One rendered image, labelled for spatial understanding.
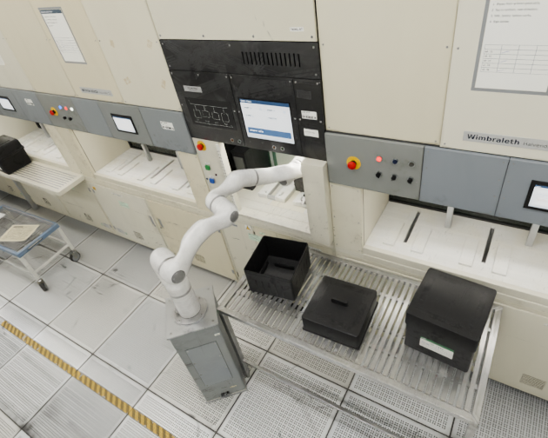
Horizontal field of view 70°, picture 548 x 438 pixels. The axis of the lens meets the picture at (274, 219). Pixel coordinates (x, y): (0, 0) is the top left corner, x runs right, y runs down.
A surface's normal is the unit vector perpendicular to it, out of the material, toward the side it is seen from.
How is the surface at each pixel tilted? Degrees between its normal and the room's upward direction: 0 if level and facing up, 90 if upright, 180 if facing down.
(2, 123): 90
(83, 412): 0
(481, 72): 90
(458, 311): 0
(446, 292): 0
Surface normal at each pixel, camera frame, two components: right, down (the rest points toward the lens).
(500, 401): -0.16, -0.75
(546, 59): -0.50, 0.62
